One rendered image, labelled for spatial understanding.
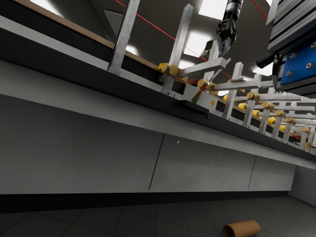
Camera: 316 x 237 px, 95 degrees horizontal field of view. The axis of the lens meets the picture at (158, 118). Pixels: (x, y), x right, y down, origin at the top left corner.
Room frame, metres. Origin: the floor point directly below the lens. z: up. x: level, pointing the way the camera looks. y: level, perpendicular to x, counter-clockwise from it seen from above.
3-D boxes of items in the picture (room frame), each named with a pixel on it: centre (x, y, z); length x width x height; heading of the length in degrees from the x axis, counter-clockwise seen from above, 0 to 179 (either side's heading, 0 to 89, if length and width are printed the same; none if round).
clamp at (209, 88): (0.85, -0.24, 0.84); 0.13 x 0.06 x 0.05; 120
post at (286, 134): (1.46, -1.30, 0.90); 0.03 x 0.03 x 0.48; 30
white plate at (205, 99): (0.80, -0.21, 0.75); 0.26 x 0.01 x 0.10; 120
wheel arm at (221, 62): (0.69, -0.06, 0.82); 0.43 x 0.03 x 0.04; 30
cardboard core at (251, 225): (0.96, -0.72, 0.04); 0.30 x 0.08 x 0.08; 120
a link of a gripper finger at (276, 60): (0.56, -0.40, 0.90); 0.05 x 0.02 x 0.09; 120
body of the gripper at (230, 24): (0.73, -0.22, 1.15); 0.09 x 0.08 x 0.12; 140
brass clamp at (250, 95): (1.10, -0.67, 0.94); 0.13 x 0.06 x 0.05; 120
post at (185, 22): (0.71, 0.00, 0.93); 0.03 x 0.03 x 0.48; 30
